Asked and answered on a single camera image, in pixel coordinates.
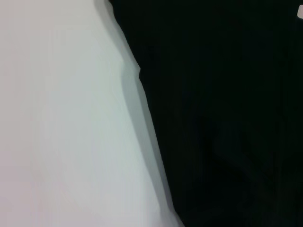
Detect black shirt with FREE print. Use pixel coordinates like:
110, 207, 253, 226
108, 0, 303, 227

